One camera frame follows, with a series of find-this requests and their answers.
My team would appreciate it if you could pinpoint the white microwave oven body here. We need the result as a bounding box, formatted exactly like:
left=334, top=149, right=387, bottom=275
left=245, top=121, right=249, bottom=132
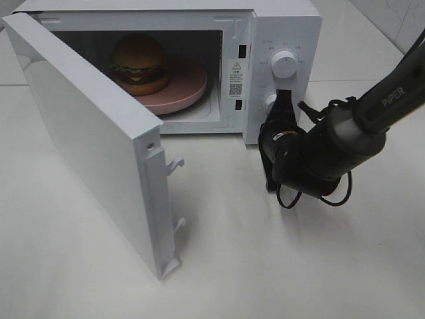
left=11, top=1, right=321, bottom=144

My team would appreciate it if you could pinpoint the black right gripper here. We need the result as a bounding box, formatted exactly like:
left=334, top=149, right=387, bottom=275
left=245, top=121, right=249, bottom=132
left=258, top=90, right=306, bottom=191

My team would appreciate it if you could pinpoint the burger with lettuce and cheese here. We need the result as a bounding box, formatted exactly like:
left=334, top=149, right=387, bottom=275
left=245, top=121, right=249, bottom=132
left=109, top=33, right=171, bottom=96

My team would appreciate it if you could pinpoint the white timer knob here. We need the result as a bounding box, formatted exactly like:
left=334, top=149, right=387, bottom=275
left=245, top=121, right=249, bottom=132
left=264, top=93, right=277, bottom=114

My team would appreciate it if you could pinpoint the glass microwave turntable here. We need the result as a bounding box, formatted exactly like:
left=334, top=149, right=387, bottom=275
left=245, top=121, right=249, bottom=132
left=159, top=80, right=216, bottom=121

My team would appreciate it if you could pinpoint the white warning label sticker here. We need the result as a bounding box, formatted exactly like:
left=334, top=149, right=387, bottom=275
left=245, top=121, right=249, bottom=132
left=227, top=58, right=246, bottom=98

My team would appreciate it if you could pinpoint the white microwave door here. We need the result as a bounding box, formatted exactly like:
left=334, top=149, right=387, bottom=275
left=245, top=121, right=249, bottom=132
left=3, top=13, right=185, bottom=279

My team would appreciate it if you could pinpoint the pink round plate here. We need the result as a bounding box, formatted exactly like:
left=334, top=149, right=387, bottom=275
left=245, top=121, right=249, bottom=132
left=135, top=58, right=208, bottom=115

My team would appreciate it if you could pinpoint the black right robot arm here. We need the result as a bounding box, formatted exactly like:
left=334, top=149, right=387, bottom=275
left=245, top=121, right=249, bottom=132
left=258, top=34, right=424, bottom=198

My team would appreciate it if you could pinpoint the white upper power knob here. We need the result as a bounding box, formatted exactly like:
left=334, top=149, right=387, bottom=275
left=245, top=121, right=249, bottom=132
left=270, top=49, right=298, bottom=79

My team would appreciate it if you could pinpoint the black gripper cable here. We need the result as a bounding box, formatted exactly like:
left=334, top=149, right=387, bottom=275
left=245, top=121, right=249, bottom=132
left=275, top=96, right=358, bottom=210

